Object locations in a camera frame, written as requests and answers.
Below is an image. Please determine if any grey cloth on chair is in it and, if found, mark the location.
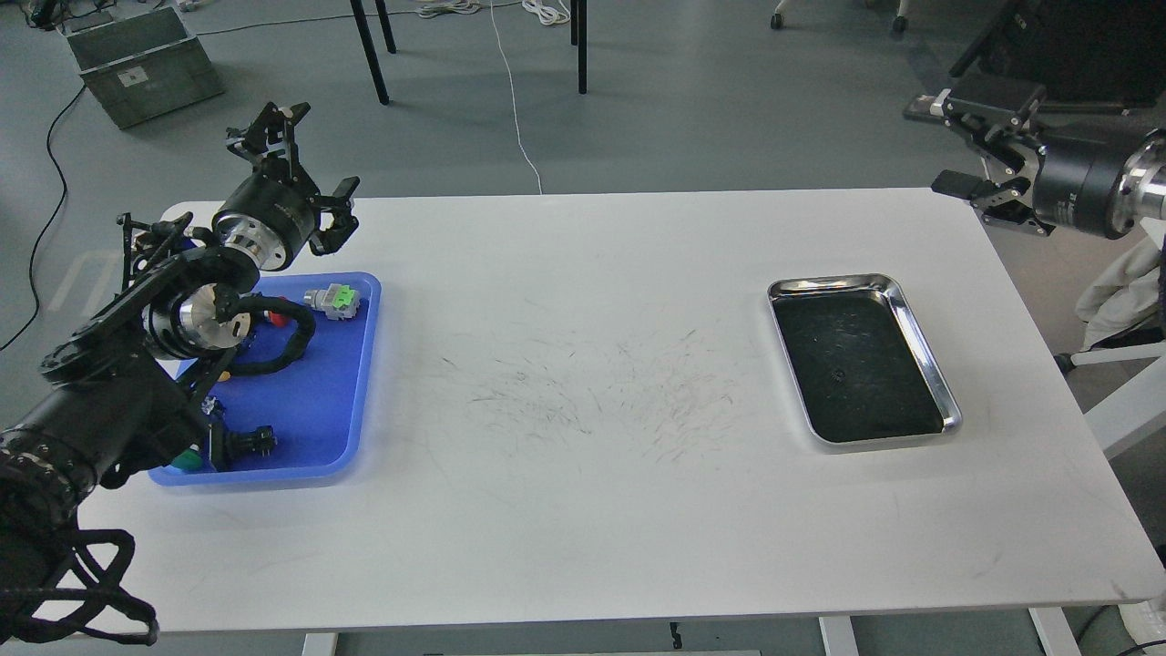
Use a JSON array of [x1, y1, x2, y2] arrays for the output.
[[1075, 237, 1163, 350]]

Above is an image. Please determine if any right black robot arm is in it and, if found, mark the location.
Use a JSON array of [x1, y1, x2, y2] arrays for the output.
[[902, 75, 1163, 240]]

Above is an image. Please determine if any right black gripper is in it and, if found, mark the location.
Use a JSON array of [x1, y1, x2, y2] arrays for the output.
[[902, 72, 1149, 240]]

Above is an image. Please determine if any black equipment case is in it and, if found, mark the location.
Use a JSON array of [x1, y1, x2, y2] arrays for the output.
[[948, 1, 1165, 108]]

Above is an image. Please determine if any white cable on floor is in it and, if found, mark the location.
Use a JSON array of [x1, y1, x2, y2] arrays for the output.
[[417, 0, 573, 195]]

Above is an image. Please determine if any black table leg pair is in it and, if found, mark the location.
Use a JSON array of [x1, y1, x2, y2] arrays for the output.
[[568, 0, 588, 96]]

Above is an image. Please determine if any black cable on floor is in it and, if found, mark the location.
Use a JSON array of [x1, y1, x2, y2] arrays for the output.
[[0, 84, 87, 351]]

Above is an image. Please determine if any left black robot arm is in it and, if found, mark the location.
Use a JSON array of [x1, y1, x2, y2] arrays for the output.
[[1, 103, 359, 646]]

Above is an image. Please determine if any steel tray with black mat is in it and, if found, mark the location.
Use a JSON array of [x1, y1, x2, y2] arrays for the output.
[[767, 273, 963, 451]]

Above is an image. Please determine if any blue plastic tray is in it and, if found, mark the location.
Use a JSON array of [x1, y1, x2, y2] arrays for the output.
[[148, 271, 382, 488]]

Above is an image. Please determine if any grey switch with green button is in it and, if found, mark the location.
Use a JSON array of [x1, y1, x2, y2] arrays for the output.
[[302, 282, 361, 320]]

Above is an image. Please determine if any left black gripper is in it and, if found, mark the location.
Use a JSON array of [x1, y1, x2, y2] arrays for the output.
[[211, 101, 361, 271]]

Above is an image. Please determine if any red mushroom push button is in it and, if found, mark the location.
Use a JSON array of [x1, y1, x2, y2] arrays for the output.
[[260, 310, 289, 327]]

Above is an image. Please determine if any green push button switch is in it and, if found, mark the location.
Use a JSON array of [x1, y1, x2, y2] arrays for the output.
[[169, 446, 208, 475]]

